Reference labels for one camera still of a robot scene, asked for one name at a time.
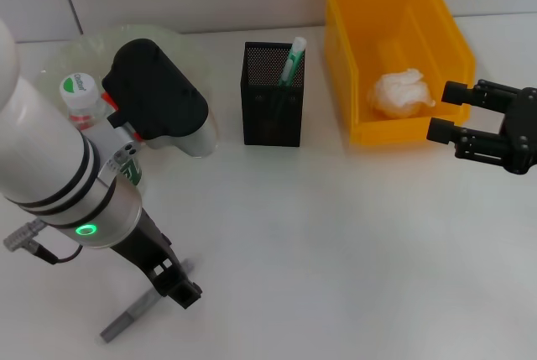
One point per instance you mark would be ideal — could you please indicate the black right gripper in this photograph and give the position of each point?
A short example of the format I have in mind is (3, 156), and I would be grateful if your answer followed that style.
(522, 133)

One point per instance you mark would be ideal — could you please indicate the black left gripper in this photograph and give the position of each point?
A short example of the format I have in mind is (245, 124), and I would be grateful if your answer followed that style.
(142, 242)

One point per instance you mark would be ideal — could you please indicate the white paper ball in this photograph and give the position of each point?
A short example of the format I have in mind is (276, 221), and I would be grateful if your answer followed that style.
(398, 93)

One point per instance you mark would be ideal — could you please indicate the grey marker pen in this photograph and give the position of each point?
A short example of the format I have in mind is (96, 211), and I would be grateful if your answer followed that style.
(126, 320)

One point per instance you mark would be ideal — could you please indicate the green utility knife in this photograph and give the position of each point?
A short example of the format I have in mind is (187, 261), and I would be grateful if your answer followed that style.
(293, 60)

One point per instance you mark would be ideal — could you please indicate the clear plastic water bottle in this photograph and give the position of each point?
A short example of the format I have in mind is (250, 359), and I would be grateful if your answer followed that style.
(77, 87)

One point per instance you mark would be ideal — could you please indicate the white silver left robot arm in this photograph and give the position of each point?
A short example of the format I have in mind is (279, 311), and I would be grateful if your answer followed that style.
(42, 146)

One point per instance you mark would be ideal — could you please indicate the black mesh pen holder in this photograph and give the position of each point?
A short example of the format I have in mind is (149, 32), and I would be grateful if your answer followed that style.
(272, 121)

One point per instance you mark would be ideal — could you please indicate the green glass fruit plate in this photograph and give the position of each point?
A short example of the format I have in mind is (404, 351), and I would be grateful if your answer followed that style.
(84, 49)

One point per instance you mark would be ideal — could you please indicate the yellow plastic bin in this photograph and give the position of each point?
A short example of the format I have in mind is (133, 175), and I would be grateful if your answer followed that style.
(377, 20)

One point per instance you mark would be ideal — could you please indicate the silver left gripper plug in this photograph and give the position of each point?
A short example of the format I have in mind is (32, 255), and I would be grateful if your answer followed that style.
(21, 236)

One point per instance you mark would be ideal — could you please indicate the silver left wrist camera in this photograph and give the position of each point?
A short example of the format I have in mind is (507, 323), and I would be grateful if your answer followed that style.
(155, 91)

